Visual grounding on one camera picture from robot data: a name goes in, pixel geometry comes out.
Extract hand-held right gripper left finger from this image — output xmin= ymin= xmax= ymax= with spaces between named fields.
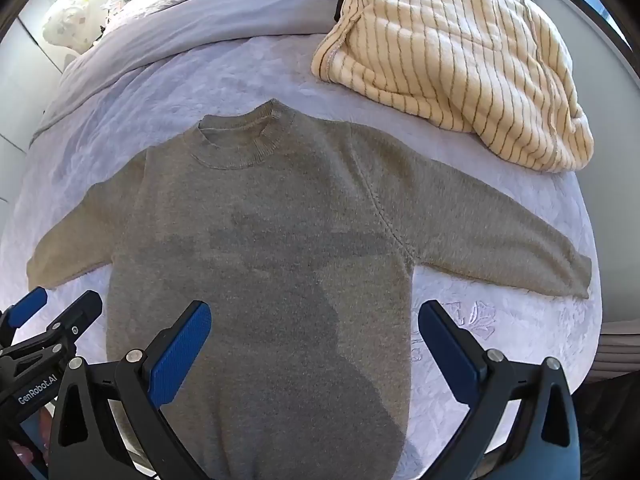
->
xmin=46 ymin=300 xmax=214 ymax=480

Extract cream striped fleece garment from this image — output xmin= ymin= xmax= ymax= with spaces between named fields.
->
xmin=311 ymin=0 xmax=596 ymax=175

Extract grey knit sweater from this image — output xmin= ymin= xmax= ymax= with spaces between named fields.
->
xmin=26 ymin=99 xmax=593 ymax=480

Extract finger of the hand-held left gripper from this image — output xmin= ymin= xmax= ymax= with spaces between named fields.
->
xmin=0 ymin=287 xmax=49 ymax=347
xmin=20 ymin=290 xmax=104 ymax=361

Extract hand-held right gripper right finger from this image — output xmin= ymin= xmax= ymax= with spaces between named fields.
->
xmin=417 ymin=300 xmax=584 ymax=480

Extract person's left hand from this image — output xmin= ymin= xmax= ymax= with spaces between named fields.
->
xmin=6 ymin=406 xmax=53 ymax=463

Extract white floral stuffed bag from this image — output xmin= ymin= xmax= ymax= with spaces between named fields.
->
xmin=41 ymin=0 xmax=107 ymax=56

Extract lavender duvet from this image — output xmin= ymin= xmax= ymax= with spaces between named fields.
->
xmin=30 ymin=0 xmax=353 ymax=136

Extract grey pleated curtain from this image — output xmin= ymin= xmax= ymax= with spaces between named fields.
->
xmin=595 ymin=319 xmax=640 ymax=388

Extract lavender embossed bed cover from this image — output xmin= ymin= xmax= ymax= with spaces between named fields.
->
xmin=0 ymin=0 xmax=607 ymax=480

